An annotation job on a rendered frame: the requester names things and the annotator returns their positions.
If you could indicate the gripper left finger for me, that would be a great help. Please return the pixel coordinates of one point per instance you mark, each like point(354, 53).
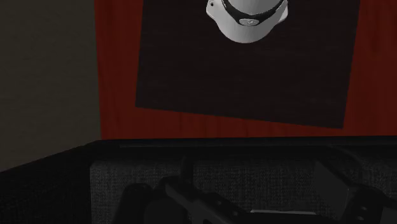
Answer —
point(192, 201)

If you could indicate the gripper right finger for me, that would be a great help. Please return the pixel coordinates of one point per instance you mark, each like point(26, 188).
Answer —
point(363, 204)

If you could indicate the dark robot stand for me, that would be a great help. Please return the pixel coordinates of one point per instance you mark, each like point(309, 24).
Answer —
point(192, 77)

